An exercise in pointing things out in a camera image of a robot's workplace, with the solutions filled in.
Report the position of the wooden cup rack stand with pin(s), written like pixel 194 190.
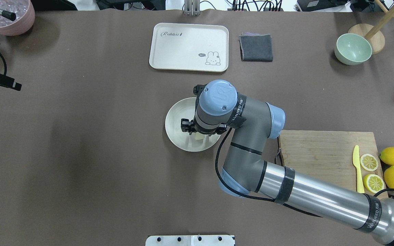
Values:
pixel 373 34

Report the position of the aluminium frame post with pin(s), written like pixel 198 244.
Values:
pixel 191 8

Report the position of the yellow plastic knife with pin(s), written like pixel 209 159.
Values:
pixel 357 165

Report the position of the beige round plate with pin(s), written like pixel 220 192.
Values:
pixel 185 109

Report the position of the mint green bowl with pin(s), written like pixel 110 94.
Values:
pixel 352 49

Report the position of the pink bowl with ice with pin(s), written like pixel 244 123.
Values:
pixel 25 17

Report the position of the white rabbit tray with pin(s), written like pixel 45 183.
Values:
pixel 189 47

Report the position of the upper lemon half slice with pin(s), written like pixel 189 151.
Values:
pixel 369 162

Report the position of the lower lemon half slice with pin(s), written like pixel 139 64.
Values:
pixel 373 183

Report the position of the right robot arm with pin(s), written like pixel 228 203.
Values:
pixel 219 107

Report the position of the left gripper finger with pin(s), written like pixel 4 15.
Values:
pixel 11 83

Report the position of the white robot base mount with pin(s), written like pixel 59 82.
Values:
pixel 191 240

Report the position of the wooden cutting board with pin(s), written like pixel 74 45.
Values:
pixel 325 155

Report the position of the lemon half slice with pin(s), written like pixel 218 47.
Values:
pixel 369 162
pixel 373 183

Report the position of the grey folded cloth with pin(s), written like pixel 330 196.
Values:
pixel 256 47

